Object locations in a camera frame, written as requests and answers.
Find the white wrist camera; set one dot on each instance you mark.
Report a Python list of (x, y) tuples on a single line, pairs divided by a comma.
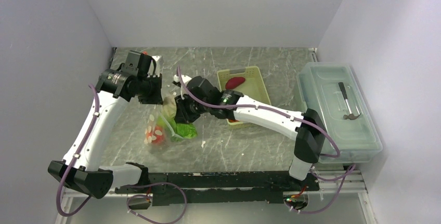
[(155, 64), (183, 78)]

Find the dark red sweet potato toy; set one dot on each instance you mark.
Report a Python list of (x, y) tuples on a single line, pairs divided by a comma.
[(234, 82)]

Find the clear plastic storage box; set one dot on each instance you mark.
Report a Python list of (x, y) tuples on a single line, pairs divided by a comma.
[(317, 89)]

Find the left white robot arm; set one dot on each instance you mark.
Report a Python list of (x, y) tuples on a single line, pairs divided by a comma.
[(80, 168)]

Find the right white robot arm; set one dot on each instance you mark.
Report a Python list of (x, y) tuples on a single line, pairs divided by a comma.
[(198, 96)]

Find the green cabbage toy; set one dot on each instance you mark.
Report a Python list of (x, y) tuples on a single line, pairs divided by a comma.
[(182, 131)]

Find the green perforated plastic basket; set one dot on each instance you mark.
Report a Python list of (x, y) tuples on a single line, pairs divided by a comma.
[(254, 85)]

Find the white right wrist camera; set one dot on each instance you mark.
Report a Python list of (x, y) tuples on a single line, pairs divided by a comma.
[(183, 78)]

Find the black handled hammer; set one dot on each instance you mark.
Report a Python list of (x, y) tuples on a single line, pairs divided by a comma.
[(350, 115)]

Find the orange peach toy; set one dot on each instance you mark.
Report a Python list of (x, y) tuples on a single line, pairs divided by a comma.
[(154, 135)]

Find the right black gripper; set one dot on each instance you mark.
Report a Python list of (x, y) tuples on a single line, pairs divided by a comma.
[(182, 115)]

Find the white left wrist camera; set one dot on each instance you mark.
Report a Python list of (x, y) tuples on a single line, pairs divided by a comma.
[(155, 64)]

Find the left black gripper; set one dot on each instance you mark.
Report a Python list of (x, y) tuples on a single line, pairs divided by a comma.
[(156, 98)]

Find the clear polka dot zip bag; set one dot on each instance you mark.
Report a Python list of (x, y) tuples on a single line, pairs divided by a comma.
[(156, 118)]

